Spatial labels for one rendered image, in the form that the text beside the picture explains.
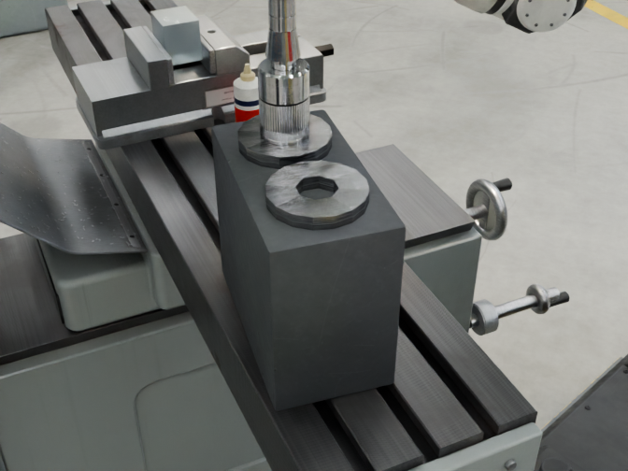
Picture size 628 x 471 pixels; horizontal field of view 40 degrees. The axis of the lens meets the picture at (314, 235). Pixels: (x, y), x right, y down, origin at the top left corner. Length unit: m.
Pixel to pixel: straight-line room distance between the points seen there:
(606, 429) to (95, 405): 0.74
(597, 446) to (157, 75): 0.81
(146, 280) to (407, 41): 2.88
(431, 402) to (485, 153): 2.33
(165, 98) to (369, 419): 0.60
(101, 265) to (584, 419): 0.73
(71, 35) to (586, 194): 1.88
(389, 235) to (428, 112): 2.64
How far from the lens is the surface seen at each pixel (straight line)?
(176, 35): 1.23
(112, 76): 1.27
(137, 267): 1.18
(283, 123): 0.79
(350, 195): 0.73
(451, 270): 1.43
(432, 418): 0.82
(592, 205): 2.92
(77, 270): 1.19
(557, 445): 1.32
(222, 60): 1.23
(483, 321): 1.54
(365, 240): 0.71
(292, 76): 0.77
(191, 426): 1.41
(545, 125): 3.34
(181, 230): 1.04
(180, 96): 1.23
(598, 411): 1.38
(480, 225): 1.65
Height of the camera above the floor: 1.56
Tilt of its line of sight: 36 degrees down
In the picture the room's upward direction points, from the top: straight up
